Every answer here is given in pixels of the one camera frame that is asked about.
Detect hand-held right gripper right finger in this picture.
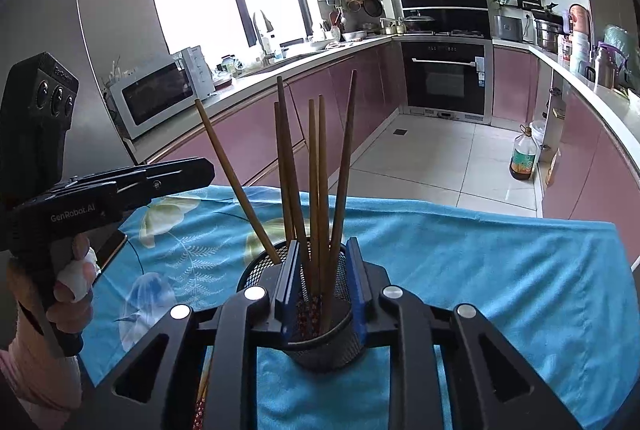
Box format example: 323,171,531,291
346,237,586,430

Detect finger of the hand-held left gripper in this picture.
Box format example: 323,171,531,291
115,157,216,198
112,180,168,212

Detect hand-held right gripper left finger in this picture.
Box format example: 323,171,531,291
92,240,303,430

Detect black mesh utensil holder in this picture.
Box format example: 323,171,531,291
236,237,368,373

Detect bunch of wooden chopsticks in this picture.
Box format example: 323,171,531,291
194,70,358,346

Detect red-patterned end wooden chopstick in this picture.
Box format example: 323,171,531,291
192,357,213,430

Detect person's left forearm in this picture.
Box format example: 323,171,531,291
0,255,86,411

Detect person's left hand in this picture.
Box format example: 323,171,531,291
46,233,100,335

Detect pink base cabinet run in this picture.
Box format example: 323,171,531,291
492,45,640,266
135,41,408,191

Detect white microwave oven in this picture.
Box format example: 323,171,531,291
107,46,216,141

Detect blue floral tablecloth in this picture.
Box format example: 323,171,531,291
80,184,633,430

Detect grey metallic panel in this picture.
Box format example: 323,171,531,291
10,0,176,181

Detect sink faucet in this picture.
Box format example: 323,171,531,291
252,10,277,61

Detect cooking oil bottle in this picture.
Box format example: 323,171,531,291
509,124,538,182

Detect black built-in oven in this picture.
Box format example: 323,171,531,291
400,38,493,118

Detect black lidded pot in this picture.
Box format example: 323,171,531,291
402,10,437,32

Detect black range hood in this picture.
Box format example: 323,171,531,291
399,0,492,35

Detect steel steamer pot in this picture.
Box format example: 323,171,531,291
531,8,563,54

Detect teal plastic bag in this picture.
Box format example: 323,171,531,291
602,24,640,61

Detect steel kettle purple handle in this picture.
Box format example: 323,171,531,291
592,43,628,91

